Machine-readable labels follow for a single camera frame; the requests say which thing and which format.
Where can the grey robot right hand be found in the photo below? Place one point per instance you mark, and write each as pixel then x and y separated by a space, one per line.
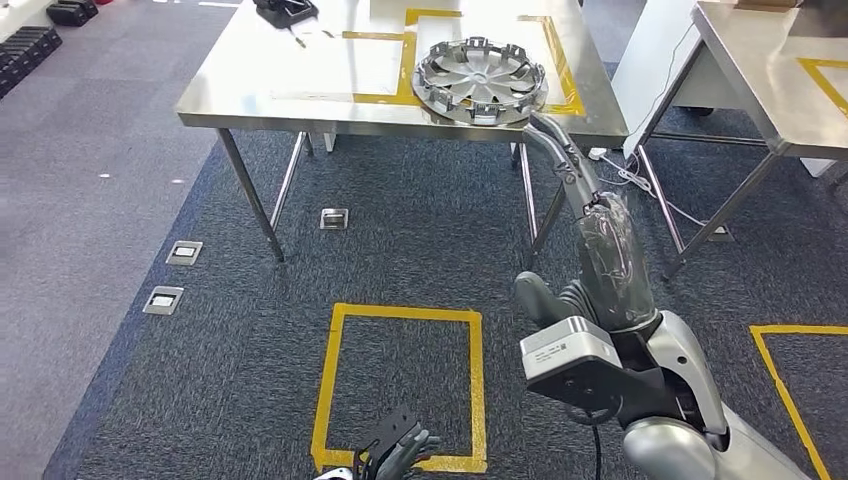
pixel 613 265

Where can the black equipment case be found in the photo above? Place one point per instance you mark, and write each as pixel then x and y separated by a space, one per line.
pixel 73 12

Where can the white partition panel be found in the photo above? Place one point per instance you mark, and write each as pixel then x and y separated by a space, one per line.
pixel 656 66

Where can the grey plastic wheel hubcap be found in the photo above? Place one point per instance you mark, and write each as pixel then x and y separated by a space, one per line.
pixel 480 79

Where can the stainless steel workbench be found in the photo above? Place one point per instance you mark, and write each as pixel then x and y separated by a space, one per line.
pixel 265 79
pixel 748 66

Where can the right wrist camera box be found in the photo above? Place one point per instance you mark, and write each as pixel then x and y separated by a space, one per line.
pixel 570 351

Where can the yellow tape double frame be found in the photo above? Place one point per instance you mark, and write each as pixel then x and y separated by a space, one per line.
pixel 405 73

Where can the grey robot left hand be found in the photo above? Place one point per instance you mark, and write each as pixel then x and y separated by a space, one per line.
pixel 407 454

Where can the white power strip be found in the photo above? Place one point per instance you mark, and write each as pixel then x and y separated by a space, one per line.
pixel 597 153

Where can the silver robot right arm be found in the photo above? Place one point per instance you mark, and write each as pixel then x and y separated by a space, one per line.
pixel 689 371

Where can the black remote controller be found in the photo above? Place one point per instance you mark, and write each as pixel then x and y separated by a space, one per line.
pixel 285 12

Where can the steel floor socket plate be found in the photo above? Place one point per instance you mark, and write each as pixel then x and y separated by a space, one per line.
pixel 163 301
pixel 334 219
pixel 720 234
pixel 184 252

